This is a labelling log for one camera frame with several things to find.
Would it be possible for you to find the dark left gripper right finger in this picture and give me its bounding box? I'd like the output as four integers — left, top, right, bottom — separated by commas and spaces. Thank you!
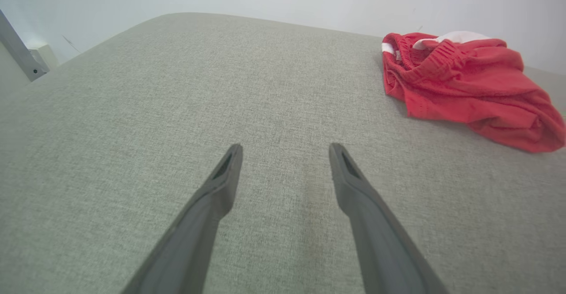
329, 142, 449, 294

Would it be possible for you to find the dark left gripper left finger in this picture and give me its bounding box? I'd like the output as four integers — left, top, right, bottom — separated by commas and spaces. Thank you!
122, 143, 244, 294

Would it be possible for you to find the red shorts white stripe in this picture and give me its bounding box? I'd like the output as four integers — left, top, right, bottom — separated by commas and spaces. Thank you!
382, 31, 566, 154

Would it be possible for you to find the grey fabric sofa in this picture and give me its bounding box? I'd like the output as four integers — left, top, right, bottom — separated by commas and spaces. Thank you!
0, 12, 566, 294

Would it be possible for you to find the small white box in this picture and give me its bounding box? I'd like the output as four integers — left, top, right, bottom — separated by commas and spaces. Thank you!
27, 42, 59, 70

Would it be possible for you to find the grey metal bar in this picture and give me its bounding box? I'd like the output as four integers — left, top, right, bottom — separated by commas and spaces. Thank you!
0, 10, 50, 82

